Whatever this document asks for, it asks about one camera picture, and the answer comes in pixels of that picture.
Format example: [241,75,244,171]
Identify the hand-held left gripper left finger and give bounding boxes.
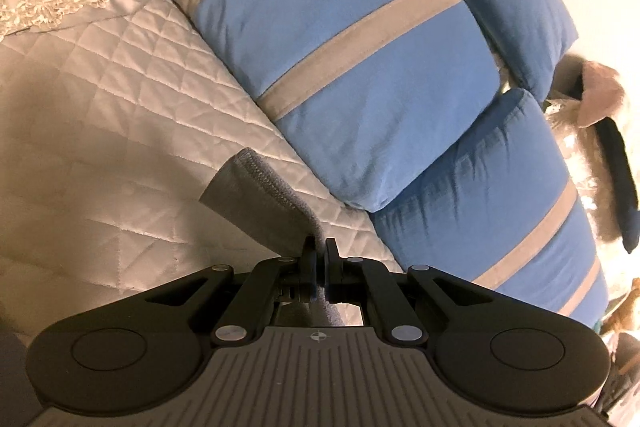
[150,234,318,348]

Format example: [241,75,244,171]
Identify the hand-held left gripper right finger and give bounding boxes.
[324,238,488,348]

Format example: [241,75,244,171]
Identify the grey-blue fleece pants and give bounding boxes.
[199,148,363,328]

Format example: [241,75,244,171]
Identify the blue pillow with grey stripes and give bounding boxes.
[131,0,501,212]
[372,87,610,328]

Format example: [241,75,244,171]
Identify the silver floral cushion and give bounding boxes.
[542,97,626,248]

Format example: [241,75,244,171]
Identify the brown teddy bear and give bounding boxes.
[602,277,640,333]

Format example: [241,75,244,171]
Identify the dark blue pillow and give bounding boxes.
[597,117,640,255]

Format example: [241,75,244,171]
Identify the pink floral pillowcase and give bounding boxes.
[575,61,630,130]

